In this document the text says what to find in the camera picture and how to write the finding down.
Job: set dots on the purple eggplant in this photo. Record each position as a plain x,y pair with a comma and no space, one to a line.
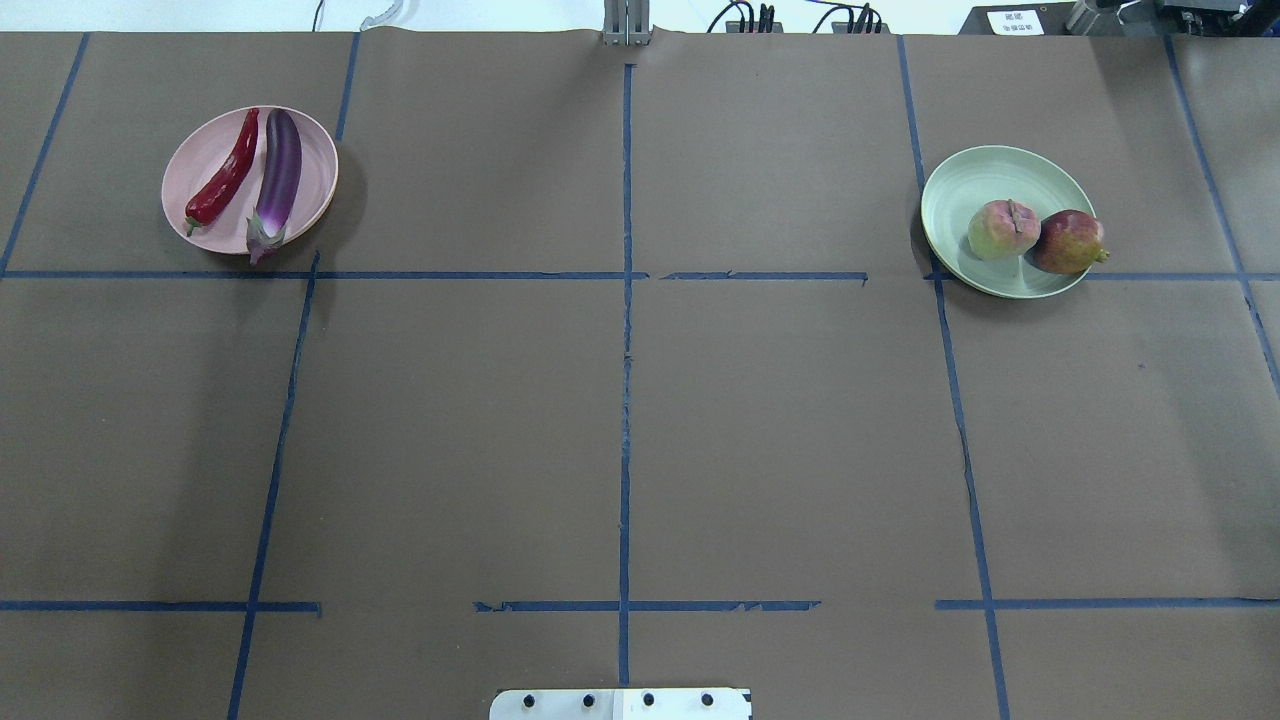
278,191

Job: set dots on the pink green peach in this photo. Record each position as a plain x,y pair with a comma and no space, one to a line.
1003,228

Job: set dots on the pink plate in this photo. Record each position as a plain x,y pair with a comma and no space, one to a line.
205,150

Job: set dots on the red chili pepper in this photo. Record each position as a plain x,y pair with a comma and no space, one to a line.
207,204

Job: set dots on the green plate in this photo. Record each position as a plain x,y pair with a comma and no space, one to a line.
962,184

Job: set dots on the aluminium frame post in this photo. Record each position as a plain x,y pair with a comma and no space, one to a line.
626,23

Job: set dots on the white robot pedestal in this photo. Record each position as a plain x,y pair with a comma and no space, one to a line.
623,703

